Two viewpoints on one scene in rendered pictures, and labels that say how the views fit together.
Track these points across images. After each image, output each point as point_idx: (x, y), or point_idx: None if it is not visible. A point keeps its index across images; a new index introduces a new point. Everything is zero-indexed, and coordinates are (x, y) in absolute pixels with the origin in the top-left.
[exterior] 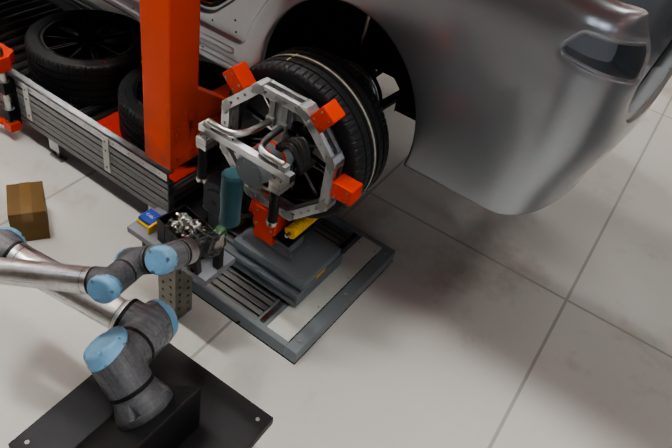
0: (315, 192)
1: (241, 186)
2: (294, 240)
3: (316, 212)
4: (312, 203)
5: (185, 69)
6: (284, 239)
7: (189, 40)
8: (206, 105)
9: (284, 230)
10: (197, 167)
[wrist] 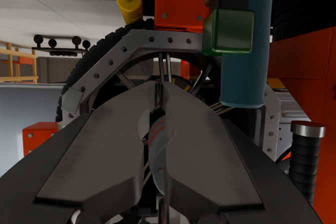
0: (120, 76)
1: (221, 83)
2: None
3: (79, 82)
4: (95, 89)
5: (335, 188)
6: None
7: (325, 221)
8: (310, 100)
9: None
10: (317, 161)
